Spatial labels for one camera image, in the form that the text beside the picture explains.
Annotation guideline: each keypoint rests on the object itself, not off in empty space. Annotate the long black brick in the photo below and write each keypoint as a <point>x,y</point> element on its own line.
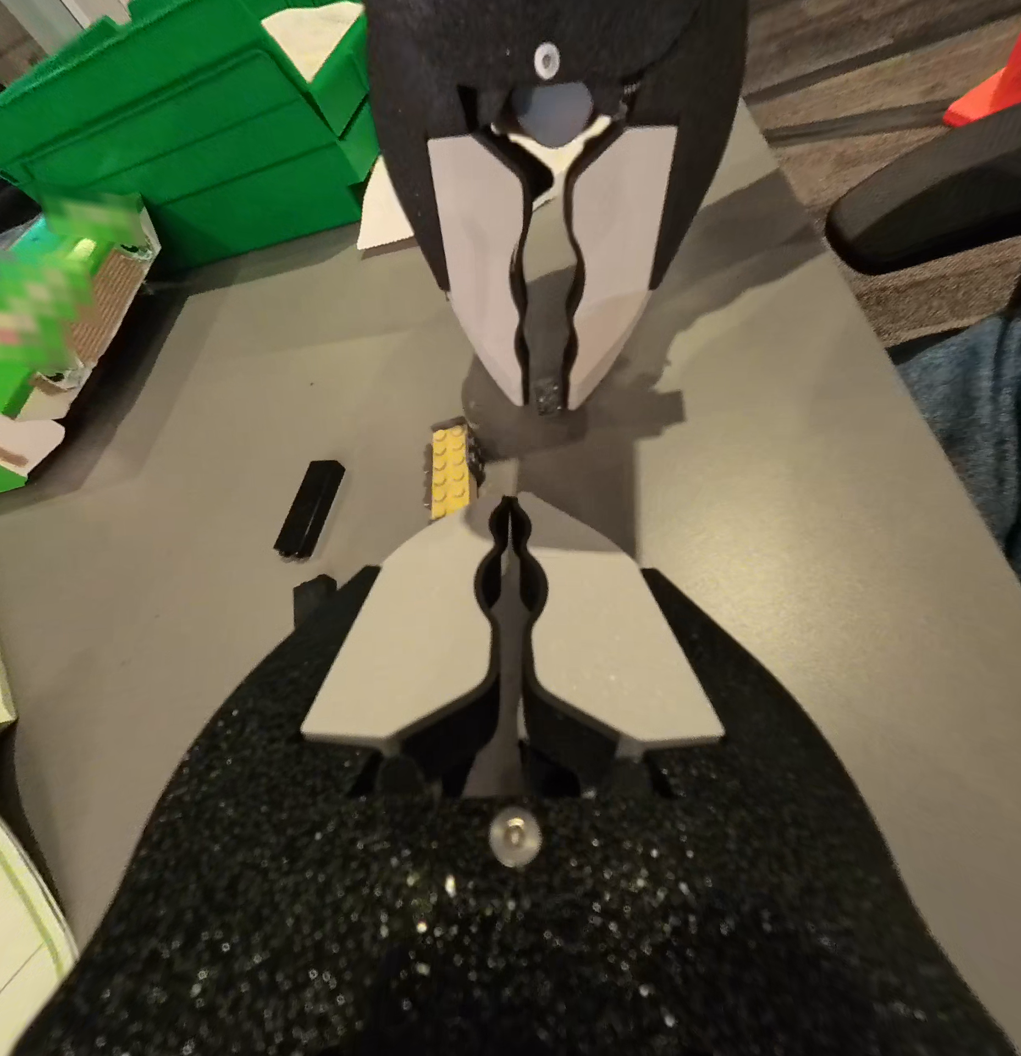
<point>308,511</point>
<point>312,594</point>

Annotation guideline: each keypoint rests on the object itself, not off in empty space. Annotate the orange cone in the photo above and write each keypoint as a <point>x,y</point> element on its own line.
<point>997,91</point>

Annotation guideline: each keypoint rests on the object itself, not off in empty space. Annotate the open instruction booklet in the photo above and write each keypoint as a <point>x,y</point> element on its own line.
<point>15,907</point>

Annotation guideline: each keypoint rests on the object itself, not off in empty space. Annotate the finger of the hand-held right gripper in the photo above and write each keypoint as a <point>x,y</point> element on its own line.
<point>477,247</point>
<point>622,247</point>

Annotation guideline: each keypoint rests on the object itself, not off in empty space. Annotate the green cardboard toy box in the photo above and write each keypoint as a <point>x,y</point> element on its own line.
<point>122,305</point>

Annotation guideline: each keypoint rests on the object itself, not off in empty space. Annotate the green plastic bin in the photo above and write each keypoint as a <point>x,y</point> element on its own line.
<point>188,148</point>

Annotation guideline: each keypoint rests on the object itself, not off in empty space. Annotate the small dark grey brick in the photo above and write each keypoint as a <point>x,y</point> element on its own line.
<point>550,396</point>

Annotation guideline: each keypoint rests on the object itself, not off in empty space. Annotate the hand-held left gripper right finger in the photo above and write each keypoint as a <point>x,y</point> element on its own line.
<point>617,652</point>

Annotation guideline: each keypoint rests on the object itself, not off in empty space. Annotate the grey desk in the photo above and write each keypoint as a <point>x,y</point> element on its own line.
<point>766,536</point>

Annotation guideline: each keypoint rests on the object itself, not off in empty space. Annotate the white paper sheet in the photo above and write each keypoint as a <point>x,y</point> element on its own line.
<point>312,37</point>

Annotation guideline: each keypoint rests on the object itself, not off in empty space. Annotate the grey and yellow brick assembly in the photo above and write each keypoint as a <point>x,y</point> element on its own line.
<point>448,470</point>

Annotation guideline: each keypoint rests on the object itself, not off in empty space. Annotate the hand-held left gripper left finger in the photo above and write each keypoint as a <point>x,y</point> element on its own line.
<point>411,643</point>

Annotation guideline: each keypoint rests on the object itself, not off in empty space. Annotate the black office chair armrest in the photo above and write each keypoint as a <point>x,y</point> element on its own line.
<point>931,198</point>

